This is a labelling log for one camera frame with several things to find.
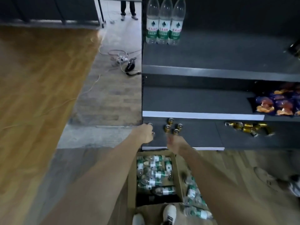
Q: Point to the white black floor shoe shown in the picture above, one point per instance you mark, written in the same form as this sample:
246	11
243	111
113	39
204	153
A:
295	186

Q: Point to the person's right hand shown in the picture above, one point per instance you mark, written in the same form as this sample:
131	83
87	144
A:
178	144

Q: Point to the dark grey metal shelf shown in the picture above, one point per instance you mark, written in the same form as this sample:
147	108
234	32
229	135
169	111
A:
211	56

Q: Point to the person's white left shoe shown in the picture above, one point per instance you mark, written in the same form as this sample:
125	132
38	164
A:
138	220

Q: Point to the pile of blue orange snack packets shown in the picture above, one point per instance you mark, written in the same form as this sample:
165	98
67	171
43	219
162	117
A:
276	103

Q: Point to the water bottles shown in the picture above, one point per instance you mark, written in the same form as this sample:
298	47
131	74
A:
154	173
194	196

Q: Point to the group of small gold cans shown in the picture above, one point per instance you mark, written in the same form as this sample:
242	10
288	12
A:
173	128

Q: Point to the person's right forearm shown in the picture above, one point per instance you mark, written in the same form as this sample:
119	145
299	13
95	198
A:
222	189

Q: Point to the person's left hand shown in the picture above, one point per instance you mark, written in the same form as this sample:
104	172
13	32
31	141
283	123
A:
145	134

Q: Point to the brown cardboard box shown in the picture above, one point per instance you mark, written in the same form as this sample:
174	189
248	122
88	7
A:
131	185

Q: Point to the water bottle green cap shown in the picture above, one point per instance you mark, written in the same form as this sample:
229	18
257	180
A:
163	26
175	26
152	25

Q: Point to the beige floor shoe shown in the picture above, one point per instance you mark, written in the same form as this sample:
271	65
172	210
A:
267	176

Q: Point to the person's left forearm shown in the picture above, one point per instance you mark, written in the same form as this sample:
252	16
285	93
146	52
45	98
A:
98	185

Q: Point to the person's white right shoe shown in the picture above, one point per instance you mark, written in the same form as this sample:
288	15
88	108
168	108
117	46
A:
170	213

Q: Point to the scattered gold drink cans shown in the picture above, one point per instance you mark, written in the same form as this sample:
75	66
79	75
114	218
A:
248	127

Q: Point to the person's white shoe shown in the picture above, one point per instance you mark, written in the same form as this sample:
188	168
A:
170	213
138	220

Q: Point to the dark grey partition panels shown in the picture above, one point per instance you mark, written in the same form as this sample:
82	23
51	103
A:
46	9

